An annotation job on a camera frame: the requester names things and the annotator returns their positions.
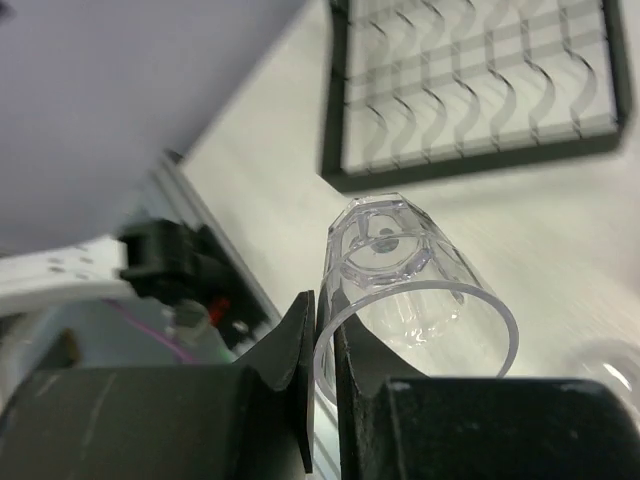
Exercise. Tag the black wire dish rack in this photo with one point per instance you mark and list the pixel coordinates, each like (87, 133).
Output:
(426, 90)

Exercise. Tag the aluminium mounting rail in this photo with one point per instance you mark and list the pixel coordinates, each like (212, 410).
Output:
(246, 315)

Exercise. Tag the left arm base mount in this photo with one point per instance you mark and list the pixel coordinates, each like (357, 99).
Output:
(165, 262)

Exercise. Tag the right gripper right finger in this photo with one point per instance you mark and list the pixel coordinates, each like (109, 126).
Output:
(394, 423)

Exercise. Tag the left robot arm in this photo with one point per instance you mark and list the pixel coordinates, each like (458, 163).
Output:
(80, 272)

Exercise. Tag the clear faceted glass tumbler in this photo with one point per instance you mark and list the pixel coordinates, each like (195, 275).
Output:
(614, 363)

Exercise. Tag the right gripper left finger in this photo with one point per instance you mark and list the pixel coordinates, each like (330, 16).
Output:
(250, 419)

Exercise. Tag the clear glass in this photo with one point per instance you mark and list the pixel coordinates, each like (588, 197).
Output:
(391, 270)

